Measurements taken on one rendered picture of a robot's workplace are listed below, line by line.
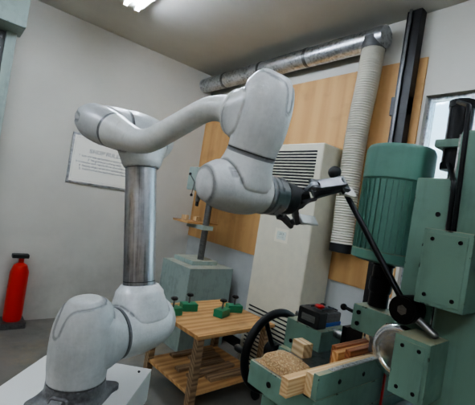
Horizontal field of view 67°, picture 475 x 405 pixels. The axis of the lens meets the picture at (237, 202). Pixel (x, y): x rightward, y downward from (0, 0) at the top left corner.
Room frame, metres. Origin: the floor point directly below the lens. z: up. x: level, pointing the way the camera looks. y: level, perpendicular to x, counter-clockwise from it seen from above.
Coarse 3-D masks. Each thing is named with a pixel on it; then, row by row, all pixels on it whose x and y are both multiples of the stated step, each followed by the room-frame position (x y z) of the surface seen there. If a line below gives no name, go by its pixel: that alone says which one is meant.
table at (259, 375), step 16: (256, 368) 0.90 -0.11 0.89; (256, 384) 0.90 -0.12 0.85; (272, 384) 0.86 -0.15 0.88; (368, 384) 0.90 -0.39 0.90; (272, 400) 0.85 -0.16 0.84; (288, 400) 0.82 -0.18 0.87; (304, 400) 0.78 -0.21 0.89; (320, 400) 0.77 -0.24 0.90; (336, 400) 0.81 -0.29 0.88; (352, 400) 0.86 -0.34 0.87; (368, 400) 0.90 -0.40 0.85
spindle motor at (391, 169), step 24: (384, 144) 0.93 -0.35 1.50; (408, 144) 0.89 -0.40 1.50; (384, 168) 0.91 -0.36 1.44; (408, 168) 0.89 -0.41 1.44; (432, 168) 0.91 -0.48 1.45; (384, 192) 0.91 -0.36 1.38; (408, 192) 0.89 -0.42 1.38; (384, 216) 0.91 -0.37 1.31; (408, 216) 0.89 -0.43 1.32; (360, 240) 0.95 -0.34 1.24; (384, 240) 0.90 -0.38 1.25
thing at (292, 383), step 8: (344, 360) 0.91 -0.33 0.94; (312, 368) 0.83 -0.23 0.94; (288, 376) 0.77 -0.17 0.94; (296, 376) 0.78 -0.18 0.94; (304, 376) 0.79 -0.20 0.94; (280, 384) 0.77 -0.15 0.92; (288, 384) 0.75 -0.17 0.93; (296, 384) 0.77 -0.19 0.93; (304, 384) 0.79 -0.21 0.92; (280, 392) 0.77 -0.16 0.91; (288, 392) 0.76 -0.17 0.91; (296, 392) 0.77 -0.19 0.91
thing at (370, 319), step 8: (360, 304) 0.99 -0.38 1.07; (360, 312) 0.97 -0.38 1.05; (368, 312) 0.96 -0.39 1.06; (376, 312) 0.94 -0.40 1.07; (384, 312) 0.94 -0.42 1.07; (352, 320) 0.99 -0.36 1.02; (360, 320) 0.97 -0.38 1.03; (368, 320) 0.95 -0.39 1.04; (376, 320) 0.94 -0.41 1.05; (384, 320) 0.92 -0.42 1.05; (392, 320) 0.90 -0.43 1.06; (352, 328) 0.99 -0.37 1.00; (360, 328) 0.97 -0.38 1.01; (368, 328) 0.95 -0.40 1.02; (376, 328) 0.93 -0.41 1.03
